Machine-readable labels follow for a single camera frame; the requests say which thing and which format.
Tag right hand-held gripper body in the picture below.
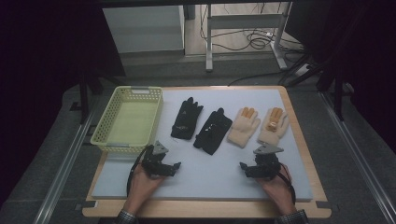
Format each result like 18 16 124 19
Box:
246 143 285 180

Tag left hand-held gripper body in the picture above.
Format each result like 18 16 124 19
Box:
141 140 176 178

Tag cream fuzzy glove with ornament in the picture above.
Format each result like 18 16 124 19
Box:
257 106 290 147

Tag plain cream fuzzy glove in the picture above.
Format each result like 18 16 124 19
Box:
226 106 262 149

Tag black glove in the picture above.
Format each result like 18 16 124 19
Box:
192 107 233 156
170 96 205 141

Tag yellow-green plastic basket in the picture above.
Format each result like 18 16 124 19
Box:
90 85 164 154

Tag person's left hand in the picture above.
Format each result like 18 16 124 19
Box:
128 162 166 208

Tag person's right hand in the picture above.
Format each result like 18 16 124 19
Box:
256 163 296 216

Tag black metal stand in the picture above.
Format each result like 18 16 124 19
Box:
78 70 105 125

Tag white power strip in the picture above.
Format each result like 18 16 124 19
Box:
294 63 311 77

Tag black tripod stand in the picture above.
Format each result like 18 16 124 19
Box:
277 51 345 121

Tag white cabinet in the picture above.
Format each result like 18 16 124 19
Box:
102 5 186 54

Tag left hand-held gripper cable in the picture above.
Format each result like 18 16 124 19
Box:
126 144 156 198

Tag hand-held gripper cable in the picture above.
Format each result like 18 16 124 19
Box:
126 144 156 198
277 162 297 205

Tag right hand-held gripper cable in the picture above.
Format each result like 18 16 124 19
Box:
277 162 297 205

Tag aluminium rail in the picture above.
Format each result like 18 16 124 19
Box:
319 91 396 224
32 102 98 224

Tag long black floor cable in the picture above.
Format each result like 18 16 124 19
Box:
228 71 285 87

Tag tangled black floor cables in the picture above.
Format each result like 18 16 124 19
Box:
199 3 305 53

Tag white metal desk frame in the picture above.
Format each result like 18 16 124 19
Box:
205 2 294 73

